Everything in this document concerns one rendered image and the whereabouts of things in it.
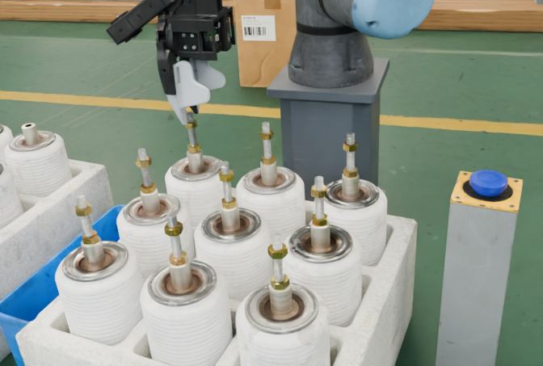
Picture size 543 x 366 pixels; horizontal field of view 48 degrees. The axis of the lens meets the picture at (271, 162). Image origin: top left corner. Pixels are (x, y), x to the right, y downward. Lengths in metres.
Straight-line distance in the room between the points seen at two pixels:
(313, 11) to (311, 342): 0.58
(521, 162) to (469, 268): 0.76
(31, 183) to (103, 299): 0.40
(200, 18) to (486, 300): 0.48
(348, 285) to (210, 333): 0.17
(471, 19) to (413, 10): 1.52
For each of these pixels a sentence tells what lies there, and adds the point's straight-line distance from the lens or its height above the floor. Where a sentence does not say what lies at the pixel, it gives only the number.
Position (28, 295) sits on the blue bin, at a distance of 1.00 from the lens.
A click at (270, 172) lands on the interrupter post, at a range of 0.84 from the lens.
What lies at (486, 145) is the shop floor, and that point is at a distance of 1.54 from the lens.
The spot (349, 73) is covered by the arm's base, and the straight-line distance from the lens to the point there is 1.04.
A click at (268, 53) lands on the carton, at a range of 1.86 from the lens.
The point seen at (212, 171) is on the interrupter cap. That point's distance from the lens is 0.89.
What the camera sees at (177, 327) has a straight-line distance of 0.67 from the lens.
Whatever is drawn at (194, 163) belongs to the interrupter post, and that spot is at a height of 0.27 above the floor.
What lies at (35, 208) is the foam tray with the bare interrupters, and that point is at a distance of 1.04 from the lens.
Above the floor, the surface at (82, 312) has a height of 0.21.
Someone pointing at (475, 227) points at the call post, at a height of 0.28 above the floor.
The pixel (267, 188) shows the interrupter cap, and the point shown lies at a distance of 0.83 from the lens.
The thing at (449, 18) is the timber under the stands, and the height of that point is 0.04.
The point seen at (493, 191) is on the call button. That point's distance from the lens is 0.70.
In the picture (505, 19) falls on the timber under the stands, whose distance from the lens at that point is 2.43.
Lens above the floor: 0.67
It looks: 28 degrees down
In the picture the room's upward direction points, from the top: 4 degrees counter-clockwise
